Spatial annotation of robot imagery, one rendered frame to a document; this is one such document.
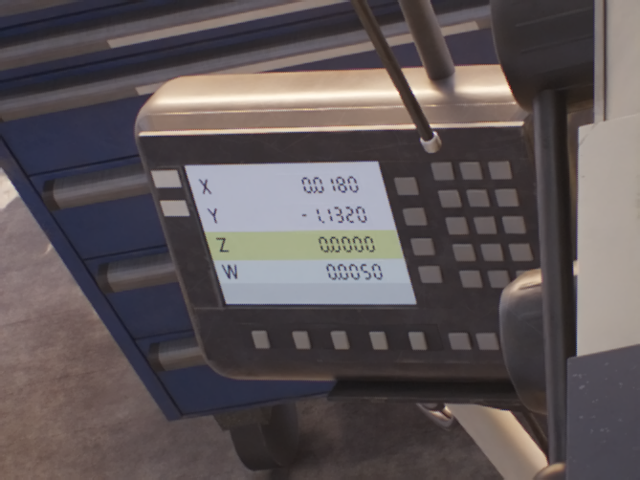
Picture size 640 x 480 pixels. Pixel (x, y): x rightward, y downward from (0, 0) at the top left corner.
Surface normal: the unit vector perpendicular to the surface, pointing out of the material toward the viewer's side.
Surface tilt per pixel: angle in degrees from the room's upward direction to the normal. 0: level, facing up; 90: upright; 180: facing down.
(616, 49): 45
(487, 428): 54
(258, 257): 70
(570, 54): 64
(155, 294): 90
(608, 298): 0
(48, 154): 90
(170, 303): 90
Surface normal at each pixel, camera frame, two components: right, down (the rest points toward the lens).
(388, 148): -0.40, 0.50
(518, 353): -0.65, 0.16
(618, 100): -0.91, -0.31
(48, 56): -0.11, 0.75
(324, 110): -0.43, -0.43
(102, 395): -0.36, -0.64
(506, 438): 0.12, -0.07
